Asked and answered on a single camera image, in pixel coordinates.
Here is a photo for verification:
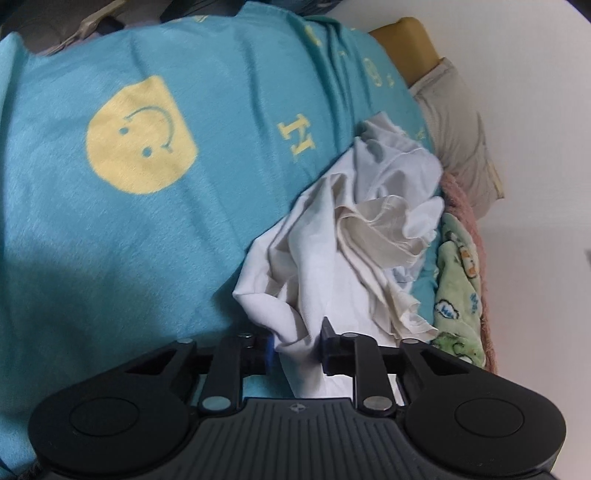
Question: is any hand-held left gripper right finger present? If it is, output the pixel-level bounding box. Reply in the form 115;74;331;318
320;316;470;414

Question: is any grey pillow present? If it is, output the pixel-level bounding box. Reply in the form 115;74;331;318
409;58;505;217

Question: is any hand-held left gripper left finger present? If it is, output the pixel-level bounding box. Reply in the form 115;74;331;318
123;331;278;414

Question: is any pink fuzzy blanket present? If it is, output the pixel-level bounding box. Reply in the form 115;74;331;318
438;172;500;374

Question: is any mustard yellow cushion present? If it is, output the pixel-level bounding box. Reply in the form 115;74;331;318
368;17;441;88

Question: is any white shirt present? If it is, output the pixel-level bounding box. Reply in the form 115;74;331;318
232;111;446;400

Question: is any green frog print blanket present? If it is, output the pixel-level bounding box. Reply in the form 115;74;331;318
429;213;486;367

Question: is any teal smiley print bed sheet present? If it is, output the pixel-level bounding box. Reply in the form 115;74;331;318
0;0;439;476

